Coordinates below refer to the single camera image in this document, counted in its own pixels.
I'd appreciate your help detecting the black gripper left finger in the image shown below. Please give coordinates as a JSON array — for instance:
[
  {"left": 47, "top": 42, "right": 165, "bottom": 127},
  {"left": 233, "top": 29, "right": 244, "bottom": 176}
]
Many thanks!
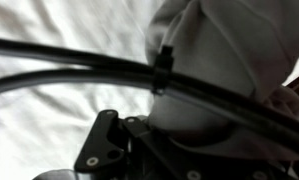
[{"left": 73, "top": 109, "right": 129, "bottom": 174}]

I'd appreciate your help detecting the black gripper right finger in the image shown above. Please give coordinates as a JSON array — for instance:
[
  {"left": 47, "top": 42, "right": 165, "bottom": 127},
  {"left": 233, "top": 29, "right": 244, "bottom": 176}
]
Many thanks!
[{"left": 122, "top": 115, "right": 290, "bottom": 180}]

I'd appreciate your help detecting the grey shirt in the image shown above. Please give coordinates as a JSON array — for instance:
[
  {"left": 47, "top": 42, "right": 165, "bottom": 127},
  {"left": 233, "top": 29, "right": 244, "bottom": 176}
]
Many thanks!
[{"left": 144, "top": 0, "right": 299, "bottom": 162}]

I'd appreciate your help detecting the white bed sheet mattress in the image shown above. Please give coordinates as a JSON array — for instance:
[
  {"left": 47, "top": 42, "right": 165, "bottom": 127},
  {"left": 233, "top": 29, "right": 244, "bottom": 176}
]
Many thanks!
[{"left": 0, "top": 0, "right": 299, "bottom": 180}]

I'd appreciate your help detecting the black cable tie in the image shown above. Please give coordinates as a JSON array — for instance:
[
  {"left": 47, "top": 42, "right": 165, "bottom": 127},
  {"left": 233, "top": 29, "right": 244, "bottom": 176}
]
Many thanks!
[{"left": 151, "top": 44, "right": 175, "bottom": 95}]

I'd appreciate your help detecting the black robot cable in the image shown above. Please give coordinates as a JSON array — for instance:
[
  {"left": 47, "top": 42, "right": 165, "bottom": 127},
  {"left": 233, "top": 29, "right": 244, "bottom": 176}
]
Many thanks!
[{"left": 0, "top": 35, "right": 299, "bottom": 158}]

